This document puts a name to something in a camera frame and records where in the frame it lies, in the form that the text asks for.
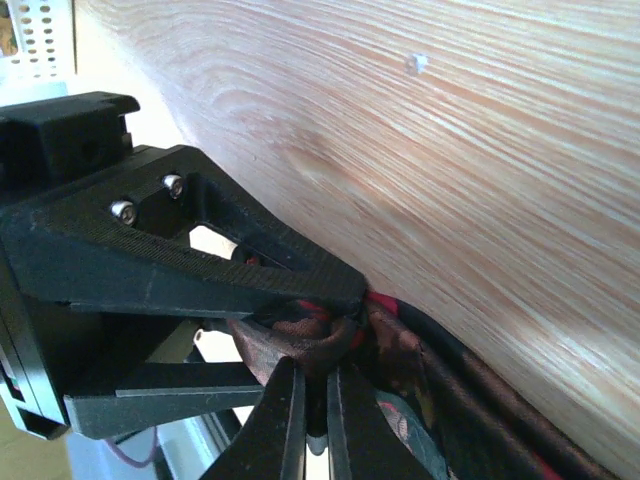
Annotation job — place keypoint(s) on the white perforated plastic basket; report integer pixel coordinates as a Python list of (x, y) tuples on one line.
[(37, 41)]

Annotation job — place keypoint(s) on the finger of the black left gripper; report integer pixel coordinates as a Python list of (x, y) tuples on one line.
[(158, 393)]

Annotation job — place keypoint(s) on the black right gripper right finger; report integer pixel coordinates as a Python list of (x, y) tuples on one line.
[(361, 444)]

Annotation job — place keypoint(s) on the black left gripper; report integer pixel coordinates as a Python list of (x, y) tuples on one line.
[(105, 247)]

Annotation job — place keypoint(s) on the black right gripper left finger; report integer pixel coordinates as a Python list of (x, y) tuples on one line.
[(272, 443)]

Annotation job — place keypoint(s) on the brown red patterned tie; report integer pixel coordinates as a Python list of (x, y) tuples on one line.
[(457, 417)]

